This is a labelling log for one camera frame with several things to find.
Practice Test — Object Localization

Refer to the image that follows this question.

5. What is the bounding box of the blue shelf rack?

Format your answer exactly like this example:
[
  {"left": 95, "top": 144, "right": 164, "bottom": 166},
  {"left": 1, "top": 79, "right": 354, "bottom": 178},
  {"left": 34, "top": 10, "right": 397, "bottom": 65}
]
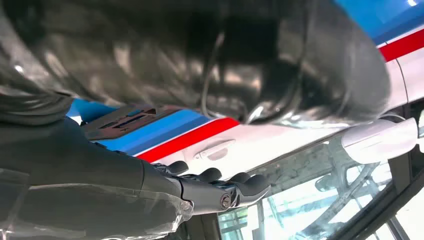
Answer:
[{"left": 66, "top": 0, "right": 424, "bottom": 157}]

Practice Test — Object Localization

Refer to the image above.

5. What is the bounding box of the white car with red stripe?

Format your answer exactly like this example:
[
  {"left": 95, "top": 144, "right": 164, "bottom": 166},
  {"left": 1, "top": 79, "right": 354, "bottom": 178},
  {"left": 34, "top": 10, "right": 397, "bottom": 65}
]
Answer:
[{"left": 135, "top": 28, "right": 424, "bottom": 240}]

